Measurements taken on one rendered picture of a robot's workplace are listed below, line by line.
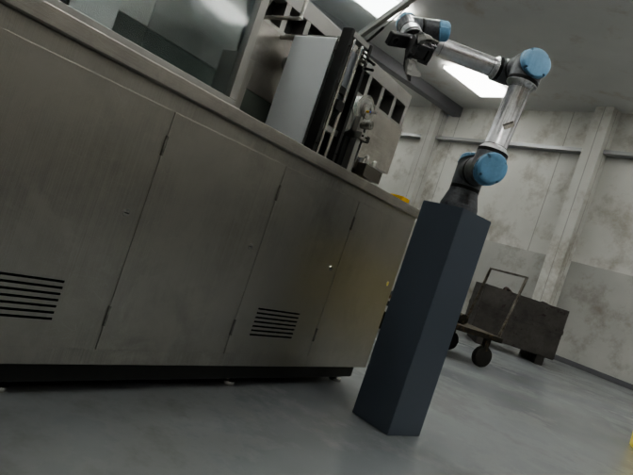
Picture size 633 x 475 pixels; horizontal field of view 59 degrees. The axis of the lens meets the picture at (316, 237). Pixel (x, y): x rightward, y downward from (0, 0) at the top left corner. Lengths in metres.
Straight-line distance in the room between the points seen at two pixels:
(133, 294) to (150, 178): 0.32
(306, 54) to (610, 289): 7.84
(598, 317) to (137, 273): 8.64
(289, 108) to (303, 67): 0.19
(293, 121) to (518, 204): 8.59
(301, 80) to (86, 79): 1.23
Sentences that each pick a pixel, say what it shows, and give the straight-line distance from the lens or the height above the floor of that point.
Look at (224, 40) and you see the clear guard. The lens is 1.73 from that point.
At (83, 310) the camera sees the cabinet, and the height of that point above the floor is 0.25.
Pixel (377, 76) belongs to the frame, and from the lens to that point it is 3.32.
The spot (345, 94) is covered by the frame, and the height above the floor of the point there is 1.21.
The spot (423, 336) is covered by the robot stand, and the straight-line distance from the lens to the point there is 2.17.
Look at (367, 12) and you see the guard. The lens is 3.04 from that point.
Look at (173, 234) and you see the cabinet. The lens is 1.64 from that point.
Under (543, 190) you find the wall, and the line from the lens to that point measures 10.61.
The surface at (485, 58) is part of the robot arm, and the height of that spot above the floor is 1.49.
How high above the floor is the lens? 0.62
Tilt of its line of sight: level
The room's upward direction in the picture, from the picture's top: 19 degrees clockwise
